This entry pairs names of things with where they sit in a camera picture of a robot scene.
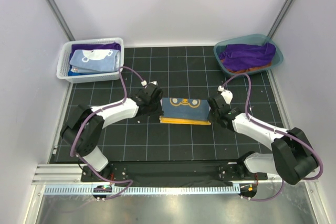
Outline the yellow purple patterned towel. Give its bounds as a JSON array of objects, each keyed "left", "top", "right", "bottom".
[{"left": 160, "top": 98, "right": 211, "bottom": 125}]

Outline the light blue white towel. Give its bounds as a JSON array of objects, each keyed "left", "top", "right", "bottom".
[{"left": 69, "top": 49, "right": 121, "bottom": 74}]

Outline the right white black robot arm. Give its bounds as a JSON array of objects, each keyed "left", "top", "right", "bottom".
[{"left": 207, "top": 94, "right": 321, "bottom": 185}]

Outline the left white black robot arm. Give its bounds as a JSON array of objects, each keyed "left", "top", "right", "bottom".
[{"left": 60, "top": 81, "right": 163, "bottom": 182}]

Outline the orange towel in bin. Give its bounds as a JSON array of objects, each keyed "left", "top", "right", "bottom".
[{"left": 219, "top": 60, "right": 272, "bottom": 74}]

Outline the purple crumpled towel in bin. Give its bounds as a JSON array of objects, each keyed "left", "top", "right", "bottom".
[{"left": 219, "top": 42, "right": 276, "bottom": 70}]

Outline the teal plastic bin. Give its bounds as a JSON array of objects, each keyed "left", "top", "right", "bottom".
[{"left": 213, "top": 34, "right": 284, "bottom": 77}]

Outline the white plastic basket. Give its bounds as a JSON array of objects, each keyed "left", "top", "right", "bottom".
[{"left": 56, "top": 37, "right": 124, "bottom": 84}]

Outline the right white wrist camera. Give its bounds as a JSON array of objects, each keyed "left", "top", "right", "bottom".
[{"left": 221, "top": 89, "right": 233, "bottom": 105}]

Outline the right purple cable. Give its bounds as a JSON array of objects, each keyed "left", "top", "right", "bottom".
[{"left": 217, "top": 73, "right": 324, "bottom": 200}]

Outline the purple cable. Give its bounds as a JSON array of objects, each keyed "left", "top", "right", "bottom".
[
  {"left": 70, "top": 66, "right": 134, "bottom": 200},
  {"left": 217, "top": 73, "right": 324, "bottom": 200}
]

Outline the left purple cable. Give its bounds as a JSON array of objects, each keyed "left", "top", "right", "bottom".
[{"left": 70, "top": 66, "right": 134, "bottom": 200}]

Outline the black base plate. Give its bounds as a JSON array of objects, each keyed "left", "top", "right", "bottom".
[{"left": 82, "top": 159, "right": 267, "bottom": 185}]

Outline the right aluminium frame post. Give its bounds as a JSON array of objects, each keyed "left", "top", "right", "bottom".
[{"left": 267, "top": 0, "right": 295, "bottom": 39}]

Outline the aluminium frame post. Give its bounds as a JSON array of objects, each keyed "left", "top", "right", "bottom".
[
  {"left": 45, "top": 0, "right": 75, "bottom": 41},
  {"left": 267, "top": 0, "right": 295, "bottom": 39}
]

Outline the aluminium rail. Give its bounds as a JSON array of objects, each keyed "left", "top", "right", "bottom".
[{"left": 33, "top": 161, "right": 320, "bottom": 185}]

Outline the white slotted cable duct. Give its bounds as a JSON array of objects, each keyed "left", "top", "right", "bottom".
[{"left": 44, "top": 184, "right": 240, "bottom": 196}]

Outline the left aluminium frame post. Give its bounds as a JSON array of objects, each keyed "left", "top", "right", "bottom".
[{"left": 45, "top": 0, "right": 75, "bottom": 41}]

